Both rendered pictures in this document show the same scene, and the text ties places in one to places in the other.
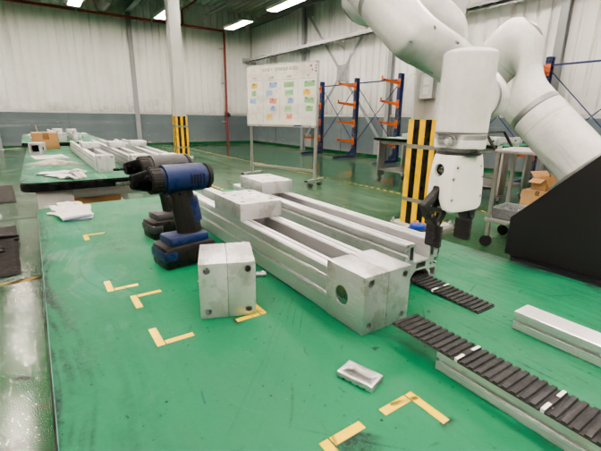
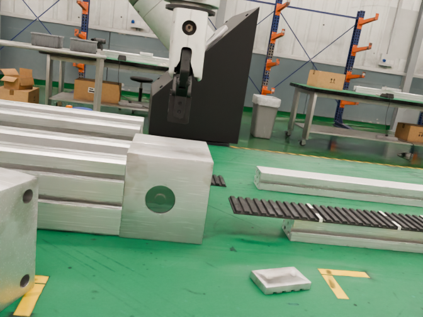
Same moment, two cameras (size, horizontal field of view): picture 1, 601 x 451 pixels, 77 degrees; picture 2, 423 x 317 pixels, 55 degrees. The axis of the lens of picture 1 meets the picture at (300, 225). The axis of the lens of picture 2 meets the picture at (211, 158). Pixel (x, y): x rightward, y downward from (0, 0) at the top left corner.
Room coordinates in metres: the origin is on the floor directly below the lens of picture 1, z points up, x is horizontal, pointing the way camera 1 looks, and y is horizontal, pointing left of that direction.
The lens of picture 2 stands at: (0.33, 0.28, 0.98)
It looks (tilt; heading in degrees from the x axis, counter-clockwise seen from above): 14 degrees down; 296
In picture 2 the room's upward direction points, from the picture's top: 8 degrees clockwise
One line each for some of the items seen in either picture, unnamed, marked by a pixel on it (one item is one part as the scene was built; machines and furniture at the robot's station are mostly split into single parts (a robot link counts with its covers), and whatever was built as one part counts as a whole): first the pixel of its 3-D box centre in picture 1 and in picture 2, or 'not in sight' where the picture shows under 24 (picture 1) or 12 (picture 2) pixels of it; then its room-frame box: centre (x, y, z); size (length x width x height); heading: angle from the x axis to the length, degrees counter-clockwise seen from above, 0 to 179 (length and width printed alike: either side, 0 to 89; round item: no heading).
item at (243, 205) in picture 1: (247, 208); not in sight; (0.94, 0.14, 0.87); 0.16 x 0.11 x 0.07; 34
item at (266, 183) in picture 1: (265, 187); not in sight; (1.26, 0.12, 0.87); 0.16 x 0.11 x 0.07; 34
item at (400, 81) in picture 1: (345, 118); not in sight; (11.19, -1.25, 1.10); 3.30 x 0.90 x 2.20; 35
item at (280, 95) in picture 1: (281, 124); not in sight; (6.69, 0.35, 0.97); 1.51 x 0.50 x 1.95; 55
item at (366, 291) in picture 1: (372, 287); (166, 182); (0.58, -0.12, 0.83); 0.12 x 0.09 x 0.10; 124
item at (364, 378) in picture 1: (359, 375); (280, 280); (0.41, -0.08, 0.78); 0.05 x 0.03 x 0.01; 52
